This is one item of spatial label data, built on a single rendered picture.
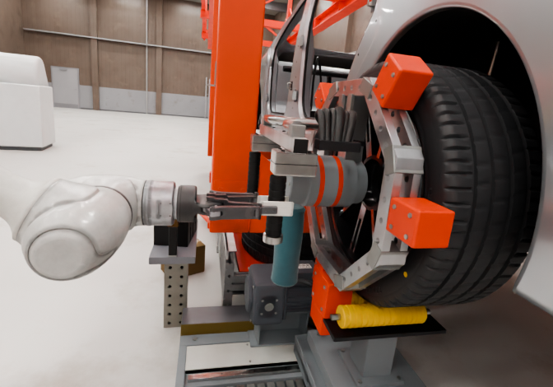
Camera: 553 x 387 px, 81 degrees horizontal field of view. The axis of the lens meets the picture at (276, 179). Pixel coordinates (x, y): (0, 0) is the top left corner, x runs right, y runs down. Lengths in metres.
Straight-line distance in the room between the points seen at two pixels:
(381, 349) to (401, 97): 0.78
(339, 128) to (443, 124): 0.20
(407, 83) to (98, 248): 0.61
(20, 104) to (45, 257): 6.14
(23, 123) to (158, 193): 6.01
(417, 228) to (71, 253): 0.52
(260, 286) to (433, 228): 0.76
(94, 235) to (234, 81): 0.89
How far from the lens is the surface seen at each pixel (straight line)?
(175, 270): 1.57
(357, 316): 0.94
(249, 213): 0.64
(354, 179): 0.86
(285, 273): 1.07
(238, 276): 1.57
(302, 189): 0.82
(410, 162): 0.68
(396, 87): 0.71
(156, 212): 0.65
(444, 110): 0.73
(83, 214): 0.50
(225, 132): 1.26
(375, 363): 1.21
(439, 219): 0.64
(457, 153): 0.70
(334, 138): 0.67
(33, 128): 6.58
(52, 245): 0.48
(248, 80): 1.26
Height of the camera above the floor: 1.03
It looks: 12 degrees down
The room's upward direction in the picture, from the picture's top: 5 degrees clockwise
